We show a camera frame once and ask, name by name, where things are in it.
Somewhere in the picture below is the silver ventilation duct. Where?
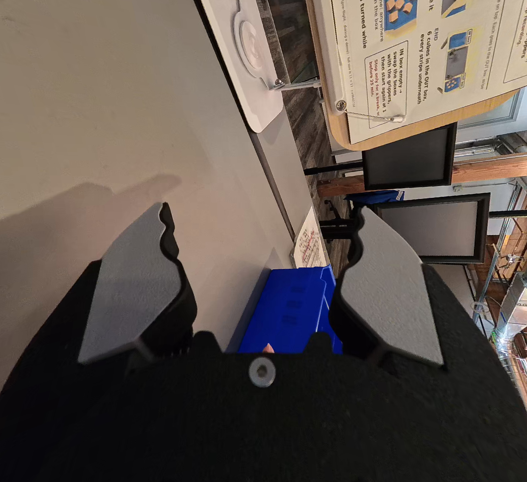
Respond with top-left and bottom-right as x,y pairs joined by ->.
473,272 -> 527,388

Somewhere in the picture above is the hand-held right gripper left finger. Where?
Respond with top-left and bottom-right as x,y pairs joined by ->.
77,201 -> 198,365

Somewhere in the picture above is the blue cloth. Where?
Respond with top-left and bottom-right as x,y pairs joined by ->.
345,189 -> 405,205

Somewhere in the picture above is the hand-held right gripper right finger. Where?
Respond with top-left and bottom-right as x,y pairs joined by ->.
329,205 -> 448,369

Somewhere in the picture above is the laminated paper sheet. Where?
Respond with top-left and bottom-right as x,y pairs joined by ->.
292,207 -> 330,268

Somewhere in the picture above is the black framed floor sign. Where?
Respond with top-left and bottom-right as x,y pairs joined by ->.
304,123 -> 458,191
319,193 -> 527,265

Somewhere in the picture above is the blue plastic bin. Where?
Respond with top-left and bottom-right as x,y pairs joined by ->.
226,265 -> 343,355

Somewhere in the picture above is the white tablet stand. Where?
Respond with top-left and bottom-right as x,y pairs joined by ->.
184,0 -> 348,133

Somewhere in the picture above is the wooden backing board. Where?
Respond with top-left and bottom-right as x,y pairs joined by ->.
298,0 -> 520,152

